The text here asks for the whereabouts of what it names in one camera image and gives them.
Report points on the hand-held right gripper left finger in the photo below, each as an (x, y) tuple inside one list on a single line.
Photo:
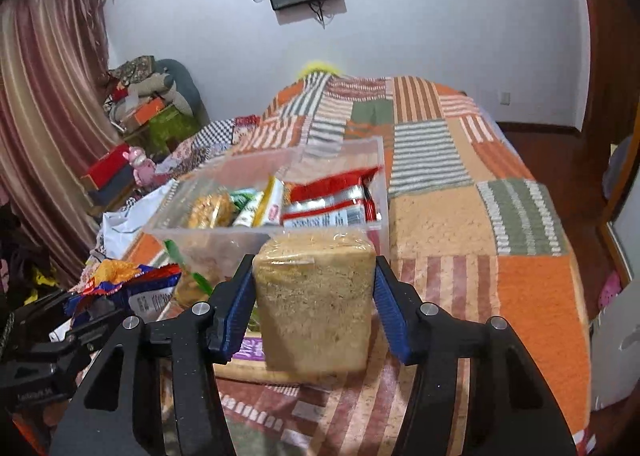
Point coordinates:
[(237, 311)]

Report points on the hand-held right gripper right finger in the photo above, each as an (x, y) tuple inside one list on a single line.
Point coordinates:
[(395, 321)]

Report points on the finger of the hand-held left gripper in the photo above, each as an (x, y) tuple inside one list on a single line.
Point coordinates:
[(40, 305), (95, 331)]

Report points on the blue and red chip bag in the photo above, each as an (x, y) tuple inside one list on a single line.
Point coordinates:
[(130, 281)]

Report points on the bread block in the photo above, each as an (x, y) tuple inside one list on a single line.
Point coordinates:
[(315, 306)]

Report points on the green and white snack packet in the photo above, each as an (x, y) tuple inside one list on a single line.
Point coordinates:
[(247, 208)]

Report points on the long biscuit packet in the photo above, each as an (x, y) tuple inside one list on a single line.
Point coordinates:
[(210, 211)]

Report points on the white and yellow small packet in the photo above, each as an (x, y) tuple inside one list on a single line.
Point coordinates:
[(270, 201)]

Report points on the clear plastic container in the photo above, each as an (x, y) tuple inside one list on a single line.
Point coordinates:
[(340, 156)]

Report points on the purple snack packet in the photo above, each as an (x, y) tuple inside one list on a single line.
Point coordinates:
[(250, 351)]

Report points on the clear packet with green edge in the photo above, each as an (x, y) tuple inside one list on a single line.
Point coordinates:
[(200, 282)]

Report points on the white cloth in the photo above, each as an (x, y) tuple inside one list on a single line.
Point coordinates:
[(130, 221)]

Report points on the striped patchwork blanket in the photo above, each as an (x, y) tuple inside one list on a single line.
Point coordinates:
[(450, 216)]

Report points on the red box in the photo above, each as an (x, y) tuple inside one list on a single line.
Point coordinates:
[(107, 166)]

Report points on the pink plush toy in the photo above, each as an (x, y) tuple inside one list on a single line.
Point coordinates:
[(142, 166)]

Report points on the checkered floral quilt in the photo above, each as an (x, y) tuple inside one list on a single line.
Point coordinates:
[(215, 136)]

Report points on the green box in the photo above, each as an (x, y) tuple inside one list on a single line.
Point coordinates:
[(172, 131)]

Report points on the striped pink curtain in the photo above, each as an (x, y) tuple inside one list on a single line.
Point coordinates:
[(45, 111)]

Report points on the orange cardboard box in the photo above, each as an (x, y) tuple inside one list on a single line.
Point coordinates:
[(147, 113)]

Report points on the patterned brown cloth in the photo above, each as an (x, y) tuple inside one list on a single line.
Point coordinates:
[(132, 68)]

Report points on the yellow plastic item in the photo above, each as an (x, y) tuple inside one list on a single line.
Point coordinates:
[(320, 68)]

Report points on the wooden door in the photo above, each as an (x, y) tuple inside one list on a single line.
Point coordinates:
[(610, 61)]

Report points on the white wall socket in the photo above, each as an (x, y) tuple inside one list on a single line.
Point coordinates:
[(505, 97)]

